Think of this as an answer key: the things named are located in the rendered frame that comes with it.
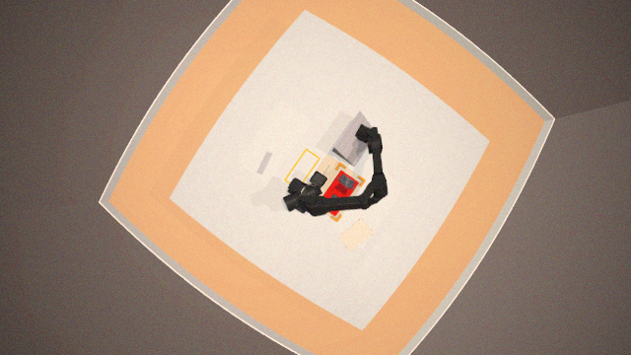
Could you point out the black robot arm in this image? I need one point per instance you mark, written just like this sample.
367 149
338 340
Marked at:
317 205

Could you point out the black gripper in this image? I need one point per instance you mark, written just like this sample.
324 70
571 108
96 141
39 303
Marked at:
317 179

